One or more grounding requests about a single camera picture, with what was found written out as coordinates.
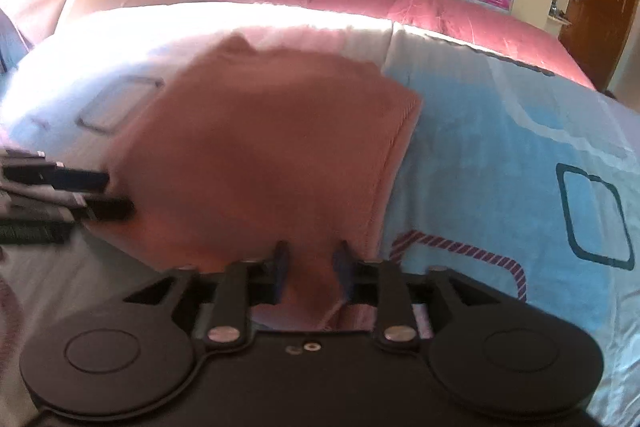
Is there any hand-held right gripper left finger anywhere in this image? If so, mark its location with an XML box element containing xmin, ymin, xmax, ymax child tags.
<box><xmin>121</xmin><ymin>240</ymin><xmax>291</xmax><ymax>351</ymax></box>

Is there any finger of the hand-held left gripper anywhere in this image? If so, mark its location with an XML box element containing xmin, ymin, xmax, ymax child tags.
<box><xmin>0</xmin><ymin>191</ymin><xmax>135</xmax><ymax>224</ymax></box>
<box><xmin>0</xmin><ymin>148</ymin><xmax>110</xmax><ymax>192</ymax></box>

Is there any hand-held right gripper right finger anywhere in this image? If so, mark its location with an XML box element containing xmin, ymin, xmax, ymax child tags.
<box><xmin>332</xmin><ymin>240</ymin><xmax>502</xmax><ymax>353</ymax></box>

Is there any pink small garment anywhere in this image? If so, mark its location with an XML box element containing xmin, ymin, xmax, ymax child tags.
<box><xmin>87</xmin><ymin>32</ymin><xmax>424</xmax><ymax>333</ymax></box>

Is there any teal embroidered curtain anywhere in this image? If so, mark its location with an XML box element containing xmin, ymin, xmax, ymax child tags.
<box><xmin>0</xmin><ymin>9</ymin><xmax>29</xmax><ymax>74</ymax></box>

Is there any light blue patterned blanket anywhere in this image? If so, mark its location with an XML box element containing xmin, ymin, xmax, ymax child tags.
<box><xmin>0</xmin><ymin>1</ymin><xmax>640</xmax><ymax>427</ymax></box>

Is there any pink quilt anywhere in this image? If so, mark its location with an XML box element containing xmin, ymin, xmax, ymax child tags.
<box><xmin>214</xmin><ymin>0</ymin><xmax>597</xmax><ymax>90</ymax></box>

